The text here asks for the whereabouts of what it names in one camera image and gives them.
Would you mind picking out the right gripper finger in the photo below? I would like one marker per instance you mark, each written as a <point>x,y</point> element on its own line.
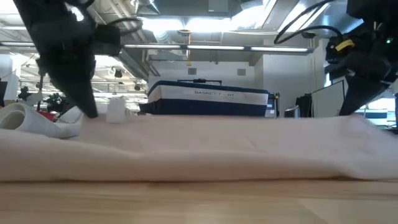
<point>360,93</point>

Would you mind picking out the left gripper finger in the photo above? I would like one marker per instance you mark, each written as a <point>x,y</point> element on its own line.
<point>77,84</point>

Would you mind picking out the white grey-plaid towel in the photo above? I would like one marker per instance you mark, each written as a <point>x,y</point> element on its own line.
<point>31,123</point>

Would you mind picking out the navy fabric basket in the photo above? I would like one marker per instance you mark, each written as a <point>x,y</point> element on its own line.
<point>202,107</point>

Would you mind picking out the pink towel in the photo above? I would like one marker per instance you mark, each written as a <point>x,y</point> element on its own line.
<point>199,149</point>

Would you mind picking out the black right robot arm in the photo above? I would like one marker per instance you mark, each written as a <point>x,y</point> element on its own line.
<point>373,9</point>

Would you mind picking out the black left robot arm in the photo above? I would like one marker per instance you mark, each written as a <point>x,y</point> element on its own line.
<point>46,12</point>

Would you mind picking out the white partition board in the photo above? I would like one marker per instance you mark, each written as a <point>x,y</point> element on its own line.
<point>328,99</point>

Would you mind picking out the black curtain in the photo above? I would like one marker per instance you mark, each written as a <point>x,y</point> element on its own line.
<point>304,105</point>

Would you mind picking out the long ceiling light strip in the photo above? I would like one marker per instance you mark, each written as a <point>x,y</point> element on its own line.
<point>217,47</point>

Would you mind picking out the grey square wall vent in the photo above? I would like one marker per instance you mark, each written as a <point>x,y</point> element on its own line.
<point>241,72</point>
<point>192,71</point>

